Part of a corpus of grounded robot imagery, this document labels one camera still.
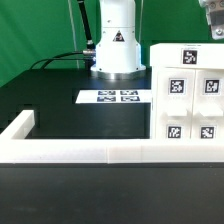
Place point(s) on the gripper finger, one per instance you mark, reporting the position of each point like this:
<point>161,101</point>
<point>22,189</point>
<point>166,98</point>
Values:
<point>214,10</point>

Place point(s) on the white block with marker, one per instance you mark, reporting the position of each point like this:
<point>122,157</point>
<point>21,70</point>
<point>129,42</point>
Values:
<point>182,55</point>

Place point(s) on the white cabinet body box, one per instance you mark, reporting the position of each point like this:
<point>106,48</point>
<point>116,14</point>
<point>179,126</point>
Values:
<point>187,104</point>

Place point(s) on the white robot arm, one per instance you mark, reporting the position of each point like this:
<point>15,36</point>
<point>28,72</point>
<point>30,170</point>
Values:
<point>128,26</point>

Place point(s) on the white marker base sheet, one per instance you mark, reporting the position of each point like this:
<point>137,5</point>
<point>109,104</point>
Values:
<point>114,96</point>

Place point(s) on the white U-shaped fence frame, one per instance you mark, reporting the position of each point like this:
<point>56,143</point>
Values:
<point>16,147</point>

